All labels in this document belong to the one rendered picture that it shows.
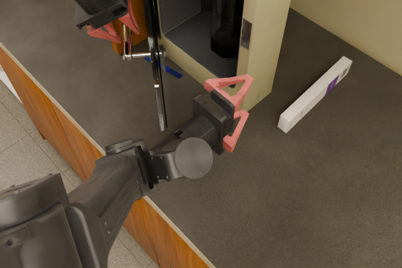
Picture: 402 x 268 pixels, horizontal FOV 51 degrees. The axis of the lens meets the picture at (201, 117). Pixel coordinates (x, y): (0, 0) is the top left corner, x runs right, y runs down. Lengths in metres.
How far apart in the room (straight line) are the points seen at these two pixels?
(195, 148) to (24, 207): 0.35
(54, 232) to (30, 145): 2.00
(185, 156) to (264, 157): 0.43
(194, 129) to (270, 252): 0.34
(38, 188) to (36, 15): 1.12
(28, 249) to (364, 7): 1.09
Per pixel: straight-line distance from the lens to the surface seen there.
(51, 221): 0.25
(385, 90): 1.18
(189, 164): 0.57
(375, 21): 1.22
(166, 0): 1.06
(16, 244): 0.24
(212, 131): 0.66
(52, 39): 1.28
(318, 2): 1.30
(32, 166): 2.18
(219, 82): 0.67
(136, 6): 1.13
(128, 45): 0.82
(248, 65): 0.89
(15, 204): 0.25
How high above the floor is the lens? 1.78
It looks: 54 degrees down
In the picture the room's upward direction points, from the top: straight up
